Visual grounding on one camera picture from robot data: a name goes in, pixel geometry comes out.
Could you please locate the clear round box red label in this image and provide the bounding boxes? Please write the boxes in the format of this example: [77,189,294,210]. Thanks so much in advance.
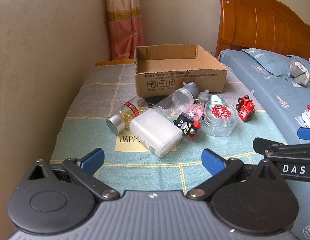
[203,94,237,137]

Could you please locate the capsule bottle silver cap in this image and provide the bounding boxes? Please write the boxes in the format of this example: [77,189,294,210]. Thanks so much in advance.
[106,96,148,135]

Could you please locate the red wooden toy train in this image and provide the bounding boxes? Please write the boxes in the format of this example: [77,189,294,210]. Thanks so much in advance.
[236,95,255,122]

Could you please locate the white plastic rectangular bottle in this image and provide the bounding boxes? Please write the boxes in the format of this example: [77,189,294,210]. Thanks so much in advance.
[129,109,183,158]

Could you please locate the clear plastic jar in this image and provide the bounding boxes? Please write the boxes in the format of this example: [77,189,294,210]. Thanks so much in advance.
[152,88,194,117]

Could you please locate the grey rubber animal toy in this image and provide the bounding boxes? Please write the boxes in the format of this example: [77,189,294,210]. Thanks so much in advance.
[183,82,200,99]

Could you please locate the black oval mirror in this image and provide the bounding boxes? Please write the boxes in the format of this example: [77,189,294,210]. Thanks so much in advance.
[145,96,166,108]

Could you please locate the papers on bed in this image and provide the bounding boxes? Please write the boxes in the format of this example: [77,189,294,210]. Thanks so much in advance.
[295,105,310,128]

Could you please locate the teal patchwork blanket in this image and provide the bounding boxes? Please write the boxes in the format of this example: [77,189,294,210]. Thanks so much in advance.
[50,64,284,192]

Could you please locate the blue floral bedsheet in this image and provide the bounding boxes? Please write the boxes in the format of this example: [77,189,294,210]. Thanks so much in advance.
[218,50,310,239]

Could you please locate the pink trinket clear case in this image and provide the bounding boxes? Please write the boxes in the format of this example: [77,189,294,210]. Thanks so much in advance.
[186,99,204,122]

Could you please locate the grey plush toy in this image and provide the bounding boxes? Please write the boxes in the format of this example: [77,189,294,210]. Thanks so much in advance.
[289,61,310,86]

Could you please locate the blue floral pillow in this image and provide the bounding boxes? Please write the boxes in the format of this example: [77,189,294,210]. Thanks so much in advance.
[242,48,310,77]

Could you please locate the brown cardboard box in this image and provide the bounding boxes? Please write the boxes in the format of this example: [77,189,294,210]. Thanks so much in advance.
[134,44,228,98]

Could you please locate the orange wooden headboard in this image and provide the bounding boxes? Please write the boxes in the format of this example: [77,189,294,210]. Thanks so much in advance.
[215,0,310,59]

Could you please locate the pink curtain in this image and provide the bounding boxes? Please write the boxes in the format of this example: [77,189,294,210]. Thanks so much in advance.
[106,0,144,60]

